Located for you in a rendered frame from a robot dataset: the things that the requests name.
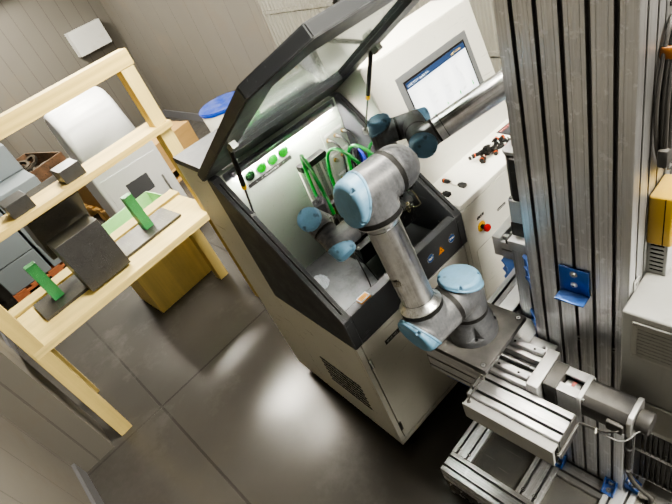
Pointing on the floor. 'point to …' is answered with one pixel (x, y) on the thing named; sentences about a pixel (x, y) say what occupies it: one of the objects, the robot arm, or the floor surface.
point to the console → (382, 72)
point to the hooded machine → (110, 112)
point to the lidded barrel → (212, 112)
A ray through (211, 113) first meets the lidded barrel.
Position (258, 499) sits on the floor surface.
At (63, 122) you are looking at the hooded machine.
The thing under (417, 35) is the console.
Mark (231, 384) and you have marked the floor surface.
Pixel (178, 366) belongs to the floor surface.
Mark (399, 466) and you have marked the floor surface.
